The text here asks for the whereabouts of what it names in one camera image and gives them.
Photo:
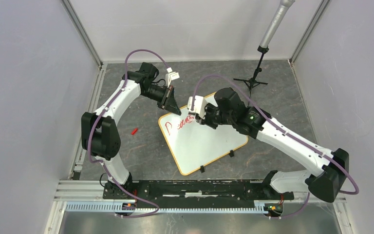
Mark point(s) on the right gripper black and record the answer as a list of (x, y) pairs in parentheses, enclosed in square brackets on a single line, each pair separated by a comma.
[(206, 121)]

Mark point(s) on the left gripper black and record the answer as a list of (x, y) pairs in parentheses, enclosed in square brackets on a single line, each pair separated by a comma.
[(169, 102)]

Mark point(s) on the yellow framed whiteboard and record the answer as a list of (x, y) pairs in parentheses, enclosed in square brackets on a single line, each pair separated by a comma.
[(194, 146)]

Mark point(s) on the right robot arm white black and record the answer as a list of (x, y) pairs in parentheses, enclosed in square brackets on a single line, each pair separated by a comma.
[(325, 170)]

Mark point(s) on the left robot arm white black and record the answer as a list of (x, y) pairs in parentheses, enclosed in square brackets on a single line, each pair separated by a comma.
[(99, 132)]

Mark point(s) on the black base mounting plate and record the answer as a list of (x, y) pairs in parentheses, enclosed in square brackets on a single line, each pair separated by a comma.
[(194, 194)]

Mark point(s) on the silver microphone on tripod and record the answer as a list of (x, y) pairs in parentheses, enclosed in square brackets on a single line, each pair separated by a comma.
[(263, 48)]

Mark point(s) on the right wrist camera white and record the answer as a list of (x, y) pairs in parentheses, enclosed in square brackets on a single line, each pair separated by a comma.
[(196, 106)]

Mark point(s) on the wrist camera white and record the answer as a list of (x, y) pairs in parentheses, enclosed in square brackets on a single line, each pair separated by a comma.
[(171, 76), (196, 106)]

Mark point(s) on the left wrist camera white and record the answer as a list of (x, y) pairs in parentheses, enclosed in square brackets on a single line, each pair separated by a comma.
[(171, 76)]

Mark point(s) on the aluminium rail with comb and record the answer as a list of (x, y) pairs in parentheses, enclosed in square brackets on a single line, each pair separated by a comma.
[(87, 195)]

